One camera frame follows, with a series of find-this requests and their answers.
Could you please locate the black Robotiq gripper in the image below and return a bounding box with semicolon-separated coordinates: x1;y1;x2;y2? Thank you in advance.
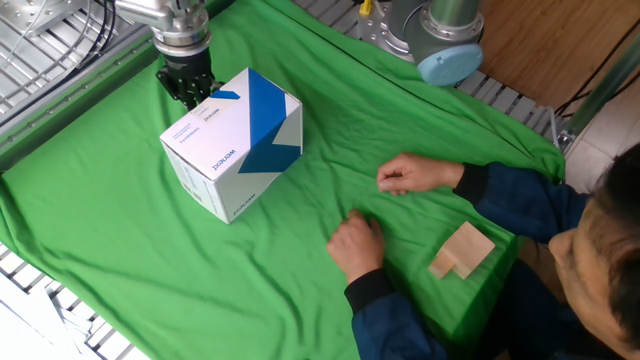
155;47;224;112

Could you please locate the white blue cardboard box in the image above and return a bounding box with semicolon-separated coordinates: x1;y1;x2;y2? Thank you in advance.
159;67;304;225

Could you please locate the left forearm blue sleeve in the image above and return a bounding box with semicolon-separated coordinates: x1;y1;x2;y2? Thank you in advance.
343;268;451;360

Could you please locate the right forearm blue sleeve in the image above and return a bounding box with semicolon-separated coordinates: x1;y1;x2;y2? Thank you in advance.
452;162;591;246

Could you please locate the person's left hand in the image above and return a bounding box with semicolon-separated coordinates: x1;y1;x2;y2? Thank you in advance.
325;208;386;285

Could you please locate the person's right hand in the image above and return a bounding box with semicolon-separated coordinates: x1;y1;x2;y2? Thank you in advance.
376;152;466;196

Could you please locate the green cloth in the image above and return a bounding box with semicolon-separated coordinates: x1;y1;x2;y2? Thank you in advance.
0;0;566;360

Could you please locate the perforated metal plate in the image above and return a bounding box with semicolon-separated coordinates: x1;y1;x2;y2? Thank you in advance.
0;0;89;39

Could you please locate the white paper stack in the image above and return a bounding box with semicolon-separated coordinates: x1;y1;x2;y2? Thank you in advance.
0;272;94;360

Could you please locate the stepped wooden block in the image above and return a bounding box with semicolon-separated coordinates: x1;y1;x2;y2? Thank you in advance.
427;221;497;281

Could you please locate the person's torso blue jacket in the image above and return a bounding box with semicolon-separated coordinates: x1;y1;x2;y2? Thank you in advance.
479;239;626;360

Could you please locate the person's head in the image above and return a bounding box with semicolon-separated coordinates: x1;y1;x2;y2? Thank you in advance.
547;144;640;359

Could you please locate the black cable bundle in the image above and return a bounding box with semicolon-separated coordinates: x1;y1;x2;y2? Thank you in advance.
74;0;117;69

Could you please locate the aluminium frame rail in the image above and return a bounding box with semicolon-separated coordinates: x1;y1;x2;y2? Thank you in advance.
0;29;166;171

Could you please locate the aluminium frame post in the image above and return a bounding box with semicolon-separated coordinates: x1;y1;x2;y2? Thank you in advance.
564;34;640;144

